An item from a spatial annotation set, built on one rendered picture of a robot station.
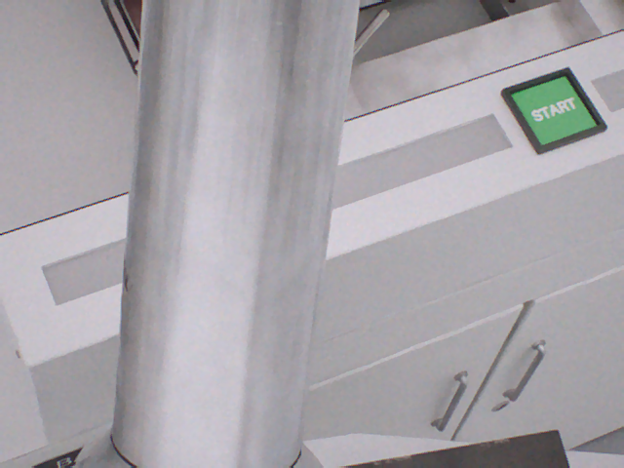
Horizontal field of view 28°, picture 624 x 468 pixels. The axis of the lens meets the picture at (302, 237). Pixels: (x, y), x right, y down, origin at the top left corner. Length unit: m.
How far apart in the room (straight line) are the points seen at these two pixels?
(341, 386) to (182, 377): 0.55
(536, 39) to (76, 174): 0.39
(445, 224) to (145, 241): 0.38
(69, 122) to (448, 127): 0.32
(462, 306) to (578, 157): 0.19
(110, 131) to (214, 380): 0.54
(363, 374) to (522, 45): 0.30
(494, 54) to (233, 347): 0.57
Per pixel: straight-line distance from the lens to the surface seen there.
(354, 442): 0.93
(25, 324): 0.80
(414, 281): 0.93
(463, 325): 1.07
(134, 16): 1.00
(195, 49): 0.48
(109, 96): 1.06
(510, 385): 1.31
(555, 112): 0.91
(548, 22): 1.07
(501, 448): 0.85
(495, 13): 1.13
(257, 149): 0.48
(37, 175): 1.02
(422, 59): 1.02
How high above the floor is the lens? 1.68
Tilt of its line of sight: 61 degrees down
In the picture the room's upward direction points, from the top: 10 degrees clockwise
